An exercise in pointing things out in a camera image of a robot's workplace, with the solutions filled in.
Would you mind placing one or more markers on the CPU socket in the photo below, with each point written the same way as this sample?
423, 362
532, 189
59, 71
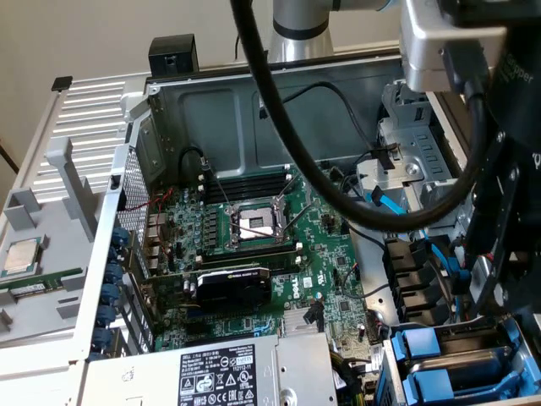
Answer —
253, 222

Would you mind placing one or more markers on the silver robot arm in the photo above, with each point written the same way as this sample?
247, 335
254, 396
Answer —
296, 42

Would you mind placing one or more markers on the green RAM stick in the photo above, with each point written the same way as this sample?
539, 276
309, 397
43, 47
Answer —
42, 284

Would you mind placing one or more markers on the open grey PC case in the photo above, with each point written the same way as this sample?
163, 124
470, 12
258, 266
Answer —
211, 127

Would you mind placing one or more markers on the silver finned heat sink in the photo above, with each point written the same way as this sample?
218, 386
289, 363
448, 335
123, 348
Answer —
293, 323

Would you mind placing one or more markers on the silver CPU chip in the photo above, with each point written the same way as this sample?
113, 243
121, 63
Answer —
21, 258

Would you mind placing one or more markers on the blue disk carrier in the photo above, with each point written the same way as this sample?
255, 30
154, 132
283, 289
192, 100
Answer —
427, 382

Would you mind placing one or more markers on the grey parts rack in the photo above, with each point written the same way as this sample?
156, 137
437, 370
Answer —
63, 237

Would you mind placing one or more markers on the metal socket cover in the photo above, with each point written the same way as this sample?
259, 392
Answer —
281, 211

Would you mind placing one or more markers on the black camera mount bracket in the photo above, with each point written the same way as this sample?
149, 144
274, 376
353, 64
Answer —
486, 12

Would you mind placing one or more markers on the green Dell motherboard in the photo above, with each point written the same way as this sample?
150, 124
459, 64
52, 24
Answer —
321, 237

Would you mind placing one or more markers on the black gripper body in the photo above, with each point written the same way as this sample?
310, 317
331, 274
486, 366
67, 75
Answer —
520, 105

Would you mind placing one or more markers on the black plastic box bracket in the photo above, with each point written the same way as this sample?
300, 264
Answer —
173, 51

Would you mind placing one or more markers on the black graphics card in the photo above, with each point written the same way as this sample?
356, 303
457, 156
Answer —
232, 287

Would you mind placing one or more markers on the silver power supply unit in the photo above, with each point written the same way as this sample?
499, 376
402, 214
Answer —
148, 372

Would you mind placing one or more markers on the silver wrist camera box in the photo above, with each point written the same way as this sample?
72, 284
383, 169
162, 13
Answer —
427, 55

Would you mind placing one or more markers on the hard drive in blue caddy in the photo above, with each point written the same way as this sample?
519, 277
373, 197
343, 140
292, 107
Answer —
395, 380

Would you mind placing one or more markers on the black RAM slot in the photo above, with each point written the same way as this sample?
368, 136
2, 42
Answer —
253, 178
253, 254
253, 248
253, 188
253, 183
279, 267
253, 259
253, 193

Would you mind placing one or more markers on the grey optical drive cage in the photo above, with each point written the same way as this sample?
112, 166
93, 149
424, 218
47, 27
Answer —
367, 173

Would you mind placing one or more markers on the blue slot retainer clip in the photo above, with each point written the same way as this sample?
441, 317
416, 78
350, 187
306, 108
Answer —
121, 235
110, 294
113, 273
105, 315
101, 337

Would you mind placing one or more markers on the small black end cap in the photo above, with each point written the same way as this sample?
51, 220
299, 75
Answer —
62, 83

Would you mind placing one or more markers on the thin metal locking lever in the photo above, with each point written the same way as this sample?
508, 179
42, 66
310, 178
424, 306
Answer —
289, 188
217, 186

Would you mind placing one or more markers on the black plastic fan shroud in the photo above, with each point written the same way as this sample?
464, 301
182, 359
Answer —
406, 275

